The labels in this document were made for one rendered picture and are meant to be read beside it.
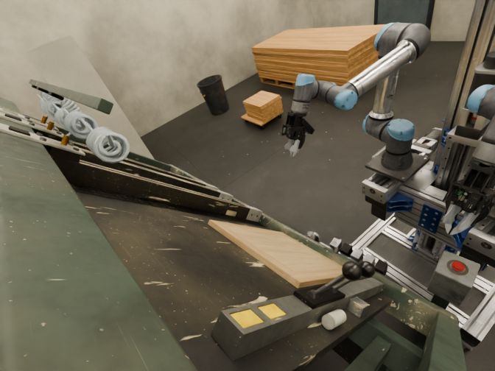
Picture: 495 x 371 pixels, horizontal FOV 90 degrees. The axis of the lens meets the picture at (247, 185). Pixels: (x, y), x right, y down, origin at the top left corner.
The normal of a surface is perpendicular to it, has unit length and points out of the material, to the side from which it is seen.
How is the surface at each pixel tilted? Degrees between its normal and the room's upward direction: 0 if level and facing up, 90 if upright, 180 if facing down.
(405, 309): 35
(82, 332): 55
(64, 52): 90
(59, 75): 90
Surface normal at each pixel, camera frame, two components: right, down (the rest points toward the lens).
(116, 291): 0.39, -0.92
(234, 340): -0.61, -0.23
